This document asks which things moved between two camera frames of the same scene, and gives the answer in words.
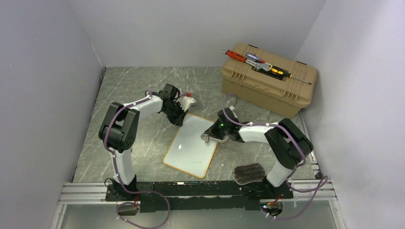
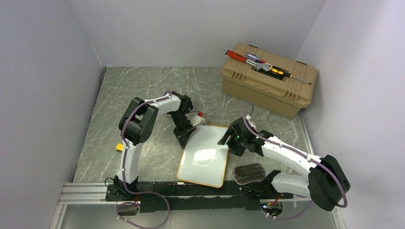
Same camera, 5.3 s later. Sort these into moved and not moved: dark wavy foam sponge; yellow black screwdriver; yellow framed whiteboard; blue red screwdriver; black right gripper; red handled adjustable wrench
Moved: yellow framed whiteboard; black right gripper
Not moved: blue red screwdriver; yellow black screwdriver; dark wavy foam sponge; red handled adjustable wrench
